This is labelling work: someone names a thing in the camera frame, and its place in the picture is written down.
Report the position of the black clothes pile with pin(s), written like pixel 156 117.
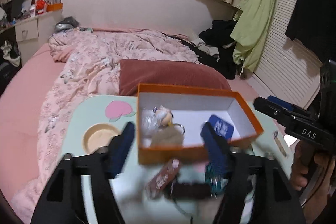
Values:
pixel 219 29

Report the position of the black bag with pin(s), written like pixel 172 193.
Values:
pixel 8 66

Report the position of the mint cartoon lap table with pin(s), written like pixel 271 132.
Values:
pixel 99 111

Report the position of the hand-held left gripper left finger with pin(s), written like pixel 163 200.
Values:
pixel 123 145

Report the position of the dark red packet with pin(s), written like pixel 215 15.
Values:
pixel 164 176

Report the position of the white drawer cabinet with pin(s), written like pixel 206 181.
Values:
pixel 26 29

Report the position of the blue printed packet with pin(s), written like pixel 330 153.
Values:
pixel 221 126

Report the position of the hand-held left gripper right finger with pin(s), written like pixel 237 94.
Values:
pixel 214 145

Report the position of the pink bed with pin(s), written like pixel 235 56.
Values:
pixel 23 98

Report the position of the black hanging garment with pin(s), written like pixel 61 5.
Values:
pixel 309 3

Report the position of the black rectangular pouch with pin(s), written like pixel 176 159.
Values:
pixel 191 190

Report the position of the beige crumpled garment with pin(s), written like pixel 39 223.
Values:
pixel 204 46

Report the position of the light green hanging garment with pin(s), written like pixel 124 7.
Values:
pixel 252 16

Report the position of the dark teal patterned packet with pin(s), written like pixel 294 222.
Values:
pixel 214 182

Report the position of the small orange shelf box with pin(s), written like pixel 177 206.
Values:
pixel 54 6

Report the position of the red shelf package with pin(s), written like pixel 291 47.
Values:
pixel 40 6

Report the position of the white louvered closet door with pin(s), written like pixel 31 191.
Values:
pixel 288 56

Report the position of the person's right hand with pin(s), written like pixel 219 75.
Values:
pixel 298 174

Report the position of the orange cardboard box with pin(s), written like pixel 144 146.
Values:
pixel 168 154

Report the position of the pink printed blanket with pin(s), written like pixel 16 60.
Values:
pixel 92 56

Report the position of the grey bundled cloth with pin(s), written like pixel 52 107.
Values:
pixel 65 26

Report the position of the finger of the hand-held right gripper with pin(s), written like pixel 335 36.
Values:
pixel 267 108
pixel 281 103

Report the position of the red ribbed pillow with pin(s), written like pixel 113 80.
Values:
pixel 170 74

